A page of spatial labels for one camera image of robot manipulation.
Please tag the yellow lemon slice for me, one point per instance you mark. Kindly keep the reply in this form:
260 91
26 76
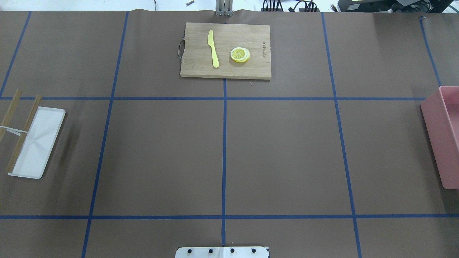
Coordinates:
240 54

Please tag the bamboo cutting board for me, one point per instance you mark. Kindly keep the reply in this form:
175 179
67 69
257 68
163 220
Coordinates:
196 60

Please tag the yellow plastic knife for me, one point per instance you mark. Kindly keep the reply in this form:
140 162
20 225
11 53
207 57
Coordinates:
211 44

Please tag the black computer monitor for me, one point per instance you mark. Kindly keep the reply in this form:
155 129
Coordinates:
395 6

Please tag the pink plastic bin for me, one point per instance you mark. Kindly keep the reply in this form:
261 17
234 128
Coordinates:
440 113

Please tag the aluminium frame post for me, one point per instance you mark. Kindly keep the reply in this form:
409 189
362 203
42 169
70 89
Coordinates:
224 8

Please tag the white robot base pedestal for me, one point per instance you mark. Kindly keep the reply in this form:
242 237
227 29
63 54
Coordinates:
223 252

